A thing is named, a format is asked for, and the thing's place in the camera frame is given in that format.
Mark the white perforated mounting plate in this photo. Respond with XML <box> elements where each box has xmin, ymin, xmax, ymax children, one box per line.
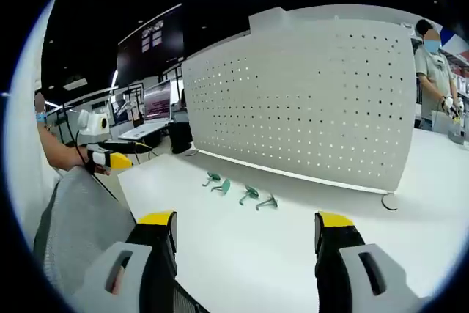
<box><xmin>182</xmin><ymin>18</ymin><xmax>417</xmax><ymax>212</ymax></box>

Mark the person's left hand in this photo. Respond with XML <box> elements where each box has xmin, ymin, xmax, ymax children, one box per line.
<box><xmin>78</xmin><ymin>144</ymin><xmax>111</xmax><ymax>177</ymax></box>

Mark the dark wall display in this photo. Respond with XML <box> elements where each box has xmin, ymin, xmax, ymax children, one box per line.
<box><xmin>117</xmin><ymin>3</ymin><xmax>184</xmax><ymax>89</ymax></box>

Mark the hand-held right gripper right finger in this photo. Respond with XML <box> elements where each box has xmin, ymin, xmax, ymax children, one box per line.
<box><xmin>314</xmin><ymin>211</ymin><xmax>433</xmax><ymax>313</ymax></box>

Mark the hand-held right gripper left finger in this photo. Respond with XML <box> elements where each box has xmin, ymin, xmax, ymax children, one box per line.
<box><xmin>69</xmin><ymin>210</ymin><xmax>180</xmax><ymax>313</ymax></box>

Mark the white desk partition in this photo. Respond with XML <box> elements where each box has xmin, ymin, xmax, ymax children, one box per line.
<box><xmin>248</xmin><ymin>4</ymin><xmax>422</xmax><ymax>35</ymax></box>

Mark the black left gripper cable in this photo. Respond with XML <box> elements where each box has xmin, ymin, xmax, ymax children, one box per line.
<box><xmin>75</xmin><ymin>129</ymin><xmax>133</xmax><ymax>218</ymax></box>

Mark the small grey block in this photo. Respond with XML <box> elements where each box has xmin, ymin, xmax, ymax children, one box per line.
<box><xmin>447</xmin><ymin>128</ymin><xmax>466</xmax><ymax>145</ymax></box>

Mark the black cylindrical object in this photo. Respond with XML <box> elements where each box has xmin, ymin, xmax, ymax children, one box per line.
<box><xmin>169</xmin><ymin>121</ymin><xmax>194</xmax><ymax>155</ymax></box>

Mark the white side table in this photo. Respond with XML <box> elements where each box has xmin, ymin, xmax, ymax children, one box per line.
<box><xmin>119</xmin><ymin>120</ymin><xmax>173</xmax><ymax>141</ymax></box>

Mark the green hook assembly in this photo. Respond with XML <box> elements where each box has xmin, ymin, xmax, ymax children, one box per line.
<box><xmin>255</xmin><ymin>194</ymin><xmax>278</xmax><ymax>212</ymax></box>
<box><xmin>202</xmin><ymin>172</ymin><xmax>222</xmax><ymax>187</ymax></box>
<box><xmin>239</xmin><ymin>185</ymin><xmax>259</xmax><ymax>206</ymax></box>
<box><xmin>211</xmin><ymin>178</ymin><xmax>232</xmax><ymax>196</ymax></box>

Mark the lit monitor screen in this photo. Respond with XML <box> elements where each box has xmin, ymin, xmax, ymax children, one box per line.
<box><xmin>143</xmin><ymin>80</ymin><xmax>172</xmax><ymax>119</ymax></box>

